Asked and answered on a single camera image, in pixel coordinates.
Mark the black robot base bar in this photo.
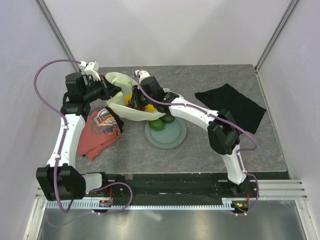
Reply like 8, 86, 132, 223
74, 171, 258, 201

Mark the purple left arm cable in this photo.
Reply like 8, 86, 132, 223
34, 59, 136, 228

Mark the green avocado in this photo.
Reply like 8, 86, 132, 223
161, 114, 175, 124

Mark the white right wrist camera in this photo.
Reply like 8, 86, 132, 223
134, 70, 151, 83

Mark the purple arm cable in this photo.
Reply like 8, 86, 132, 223
34, 59, 136, 228
134, 70, 261, 217

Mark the red printed t-shirt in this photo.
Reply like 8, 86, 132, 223
77, 105, 124, 161

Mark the light green plastic bag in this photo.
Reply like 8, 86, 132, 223
104, 71, 186, 123

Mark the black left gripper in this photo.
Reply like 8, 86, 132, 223
82, 74, 121, 103

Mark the green lime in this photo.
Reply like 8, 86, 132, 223
148, 118, 165, 131

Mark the aluminium corner frame rail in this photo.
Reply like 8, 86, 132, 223
254, 0, 301, 74

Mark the left aluminium frame post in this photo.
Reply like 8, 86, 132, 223
34, 0, 75, 60

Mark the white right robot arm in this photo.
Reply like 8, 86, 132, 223
129, 70, 248, 197

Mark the yellow pear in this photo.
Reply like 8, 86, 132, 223
144, 104, 156, 112

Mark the grey green plate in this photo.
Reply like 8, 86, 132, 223
144, 117, 187, 150

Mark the yellow lemon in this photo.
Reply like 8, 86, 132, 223
125, 94, 132, 105

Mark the grey slotted cable duct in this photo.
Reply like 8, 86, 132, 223
47, 197, 251, 211

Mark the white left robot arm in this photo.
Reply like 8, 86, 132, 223
36, 72, 122, 201

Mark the black folded cloth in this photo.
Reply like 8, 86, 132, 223
194, 83, 266, 134

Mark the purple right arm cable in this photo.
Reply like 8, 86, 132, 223
134, 70, 261, 217

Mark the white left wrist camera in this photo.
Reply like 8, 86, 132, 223
79, 61, 101, 81

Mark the red grape bunch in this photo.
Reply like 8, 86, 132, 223
126, 103, 145, 111

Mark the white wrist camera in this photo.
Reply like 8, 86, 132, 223
134, 70, 151, 83
79, 61, 101, 81

